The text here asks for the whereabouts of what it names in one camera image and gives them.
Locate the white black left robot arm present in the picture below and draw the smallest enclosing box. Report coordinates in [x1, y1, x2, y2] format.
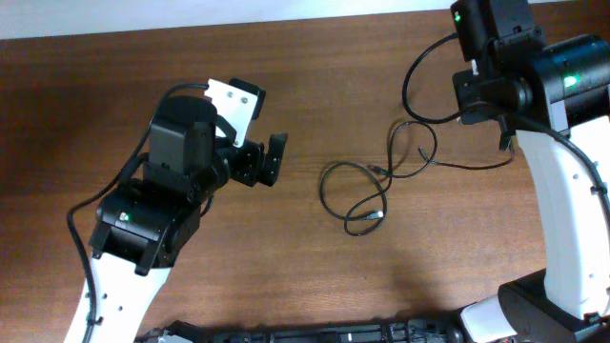
[65, 95, 288, 342]

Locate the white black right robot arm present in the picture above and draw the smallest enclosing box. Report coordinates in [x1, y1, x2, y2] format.
[451, 1, 609, 342]

